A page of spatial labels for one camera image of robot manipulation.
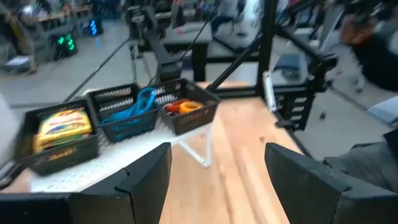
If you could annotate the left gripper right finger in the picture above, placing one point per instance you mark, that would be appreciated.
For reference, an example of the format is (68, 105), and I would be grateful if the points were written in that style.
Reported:
(311, 199)

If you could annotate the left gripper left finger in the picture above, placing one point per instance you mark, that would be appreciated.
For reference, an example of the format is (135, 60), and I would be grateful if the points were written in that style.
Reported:
(93, 208)

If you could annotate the white perforated shelf riser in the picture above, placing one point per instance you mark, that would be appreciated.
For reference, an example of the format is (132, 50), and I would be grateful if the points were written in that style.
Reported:
(124, 155)

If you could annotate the black slotted plastic basket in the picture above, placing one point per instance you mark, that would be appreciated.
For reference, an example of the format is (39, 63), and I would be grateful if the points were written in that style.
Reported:
(192, 121)
(62, 155)
(130, 127)

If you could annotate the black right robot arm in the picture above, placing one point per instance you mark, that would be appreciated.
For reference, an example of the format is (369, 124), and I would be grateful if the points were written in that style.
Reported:
(163, 56)

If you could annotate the black side cart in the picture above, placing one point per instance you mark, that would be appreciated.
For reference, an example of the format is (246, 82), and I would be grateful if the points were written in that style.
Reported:
(186, 34)

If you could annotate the grey upholstered chair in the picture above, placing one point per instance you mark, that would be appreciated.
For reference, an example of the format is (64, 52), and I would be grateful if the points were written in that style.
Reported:
(367, 161)

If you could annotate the black computer green lights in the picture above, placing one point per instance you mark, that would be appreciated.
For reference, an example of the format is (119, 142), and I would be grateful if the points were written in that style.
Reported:
(65, 43)

